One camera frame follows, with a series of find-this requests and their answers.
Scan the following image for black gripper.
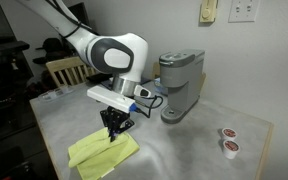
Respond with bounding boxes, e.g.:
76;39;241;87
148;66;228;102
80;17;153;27
99;106;136;143

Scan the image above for yellow-green microfiber towel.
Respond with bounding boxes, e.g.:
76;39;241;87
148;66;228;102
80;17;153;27
67;127;141;180

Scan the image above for dark blue cloth mat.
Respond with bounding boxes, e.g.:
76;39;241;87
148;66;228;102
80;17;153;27
140;76;152;86

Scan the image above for blue wipes box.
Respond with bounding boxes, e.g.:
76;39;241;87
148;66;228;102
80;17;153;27
153;77;168;98

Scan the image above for clear plastic tray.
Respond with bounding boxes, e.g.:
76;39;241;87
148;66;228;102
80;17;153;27
37;84;76;103

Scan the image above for light wooden slatted chair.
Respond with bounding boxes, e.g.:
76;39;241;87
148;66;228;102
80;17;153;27
45;56;97;88

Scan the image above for grey pod coffee machine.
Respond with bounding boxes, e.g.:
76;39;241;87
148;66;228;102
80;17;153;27
158;49;207;125

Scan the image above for black hat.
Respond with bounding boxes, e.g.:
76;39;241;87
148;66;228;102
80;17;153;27
33;37;68;65

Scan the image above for white coffee pod red lid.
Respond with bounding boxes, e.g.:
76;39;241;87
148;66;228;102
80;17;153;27
221;127;238;141
222;139;242;160

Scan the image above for black monitor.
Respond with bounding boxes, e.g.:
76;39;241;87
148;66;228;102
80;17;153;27
65;2;92;31

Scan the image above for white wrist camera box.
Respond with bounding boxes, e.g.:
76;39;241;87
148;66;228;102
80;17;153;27
86;84;137;114

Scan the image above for black looped camera cable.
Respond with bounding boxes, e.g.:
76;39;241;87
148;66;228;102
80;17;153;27
132;94;164;120

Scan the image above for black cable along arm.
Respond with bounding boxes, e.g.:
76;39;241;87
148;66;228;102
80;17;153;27
45;0;100;40

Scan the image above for beige wall thermostat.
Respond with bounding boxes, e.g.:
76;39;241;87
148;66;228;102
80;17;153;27
199;0;219;24

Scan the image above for white wall switch plate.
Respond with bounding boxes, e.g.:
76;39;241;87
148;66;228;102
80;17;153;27
228;0;262;24

